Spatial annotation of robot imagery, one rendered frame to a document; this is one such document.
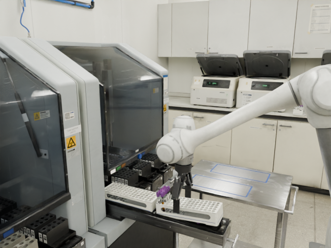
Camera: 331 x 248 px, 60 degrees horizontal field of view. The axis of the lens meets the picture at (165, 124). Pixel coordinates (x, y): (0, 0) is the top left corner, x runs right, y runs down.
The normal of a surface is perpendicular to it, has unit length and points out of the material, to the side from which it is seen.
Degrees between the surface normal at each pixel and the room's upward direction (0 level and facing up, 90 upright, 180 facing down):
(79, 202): 90
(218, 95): 90
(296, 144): 90
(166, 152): 95
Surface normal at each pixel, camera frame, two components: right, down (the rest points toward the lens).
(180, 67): -0.44, 0.22
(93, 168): 0.89, 0.11
